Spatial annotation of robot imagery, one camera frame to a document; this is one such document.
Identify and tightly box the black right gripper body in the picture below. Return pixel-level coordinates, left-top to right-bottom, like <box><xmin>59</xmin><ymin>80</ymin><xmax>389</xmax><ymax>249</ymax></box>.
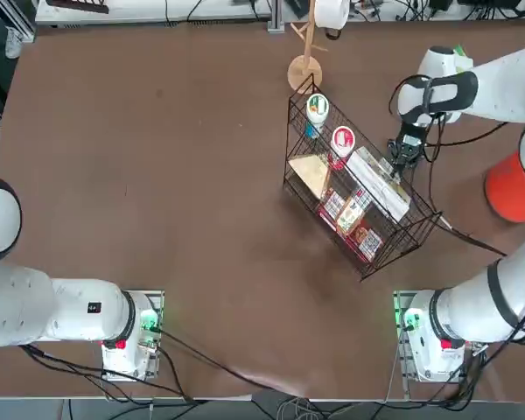
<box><xmin>387</xmin><ymin>136</ymin><xmax>422</xmax><ymax>172</ymax></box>

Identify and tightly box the orange bin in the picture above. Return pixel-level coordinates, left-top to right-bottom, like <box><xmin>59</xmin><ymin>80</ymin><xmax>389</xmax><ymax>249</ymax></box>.
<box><xmin>484</xmin><ymin>150</ymin><xmax>525</xmax><ymax>224</ymax></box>

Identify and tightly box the green tissue pack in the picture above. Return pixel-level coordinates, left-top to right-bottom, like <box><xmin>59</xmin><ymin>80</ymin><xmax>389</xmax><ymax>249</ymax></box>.
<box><xmin>452</xmin><ymin>42</ymin><xmax>474</xmax><ymax>74</ymax></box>

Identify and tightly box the large white food packet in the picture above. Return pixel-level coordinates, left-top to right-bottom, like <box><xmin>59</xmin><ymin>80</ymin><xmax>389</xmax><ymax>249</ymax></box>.
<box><xmin>344</xmin><ymin>146</ymin><xmax>412</xmax><ymax>222</ymax></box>

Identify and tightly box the white jar red lid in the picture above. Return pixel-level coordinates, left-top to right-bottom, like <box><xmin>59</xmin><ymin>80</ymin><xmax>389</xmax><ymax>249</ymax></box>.
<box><xmin>330</xmin><ymin>125</ymin><xmax>357</xmax><ymax>158</ymax></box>

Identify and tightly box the yellow snack carton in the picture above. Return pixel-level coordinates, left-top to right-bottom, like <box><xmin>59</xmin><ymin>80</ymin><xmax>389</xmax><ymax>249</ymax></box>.
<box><xmin>334</xmin><ymin>196</ymin><xmax>364</xmax><ymax>236</ymax></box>

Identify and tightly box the red white patterned box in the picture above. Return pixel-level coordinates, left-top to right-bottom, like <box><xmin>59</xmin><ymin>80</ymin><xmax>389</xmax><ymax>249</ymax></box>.
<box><xmin>317</xmin><ymin>188</ymin><xmax>347</xmax><ymax>229</ymax></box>

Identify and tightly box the triangular sandwich packet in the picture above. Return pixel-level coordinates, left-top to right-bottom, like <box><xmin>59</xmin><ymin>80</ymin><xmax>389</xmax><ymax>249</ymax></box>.
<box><xmin>287</xmin><ymin>152</ymin><xmax>333</xmax><ymax>201</ymax></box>

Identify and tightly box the red brown biscuit box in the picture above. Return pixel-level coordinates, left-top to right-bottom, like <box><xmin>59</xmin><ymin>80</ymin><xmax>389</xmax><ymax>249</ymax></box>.
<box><xmin>351</xmin><ymin>220</ymin><xmax>384</xmax><ymax>264</ymax></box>

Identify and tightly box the white jar green lid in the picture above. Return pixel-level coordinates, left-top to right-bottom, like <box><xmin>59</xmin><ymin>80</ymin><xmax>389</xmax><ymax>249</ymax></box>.
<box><xmin>305</xmin><ymin>93</ymin><xmax>330</xmax><ymax>132</ymax></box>

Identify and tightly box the wooden cup rack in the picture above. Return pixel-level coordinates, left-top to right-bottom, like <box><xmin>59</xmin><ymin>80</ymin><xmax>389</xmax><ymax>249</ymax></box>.
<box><xmin>287</xmin><ymin>0</ymin><xmax>330</xmax><ymax>95</ymax></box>

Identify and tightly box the white cup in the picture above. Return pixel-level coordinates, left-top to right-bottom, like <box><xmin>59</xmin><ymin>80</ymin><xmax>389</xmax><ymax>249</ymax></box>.
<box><xmin>313</xmin><ymin>0</ymin><xmax>351</xmax><ymax>30</ymax></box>

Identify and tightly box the black wire shelf rack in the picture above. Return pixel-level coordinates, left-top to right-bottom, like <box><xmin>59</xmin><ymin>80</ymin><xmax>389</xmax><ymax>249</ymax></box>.
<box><xmin>282</xmin><ymin>73</ymin><xmax>443</xmax><ymax>282</ymax></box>

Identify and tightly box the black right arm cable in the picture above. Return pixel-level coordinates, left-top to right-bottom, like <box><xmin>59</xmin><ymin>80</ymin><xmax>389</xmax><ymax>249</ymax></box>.
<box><xmin>409</xmin><ymin>113</ymin><xmax>508</xmax><ymax>257</ymax></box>

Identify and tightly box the aluminium camera post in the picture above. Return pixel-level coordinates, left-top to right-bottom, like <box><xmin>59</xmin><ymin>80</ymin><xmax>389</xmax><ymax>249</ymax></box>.
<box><xmin>267</xmin><ymin>0</ymin><xmax>286</xmax><ymax>34</ymax></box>

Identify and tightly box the black base power cable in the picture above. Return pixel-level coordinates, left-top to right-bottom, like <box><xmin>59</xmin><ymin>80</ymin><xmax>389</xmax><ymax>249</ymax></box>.
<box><xmin>150</xmin><ymin>325</ymin><xmax>281</xmax><ymax>393</ymax></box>

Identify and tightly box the aluminium frame profile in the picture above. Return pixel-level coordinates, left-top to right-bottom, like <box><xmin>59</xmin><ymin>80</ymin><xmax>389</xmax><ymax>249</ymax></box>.
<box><xmin>6</xmin><ymin>0</ymin><xmax>37</xmax><ymax>44</ymax></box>

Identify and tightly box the black floor cable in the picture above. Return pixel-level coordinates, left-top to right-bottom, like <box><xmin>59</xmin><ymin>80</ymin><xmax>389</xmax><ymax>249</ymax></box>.
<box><xmin>19</xmin><ymin>343</ymin><xmax>196</xmax><ymax>403</ymax></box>

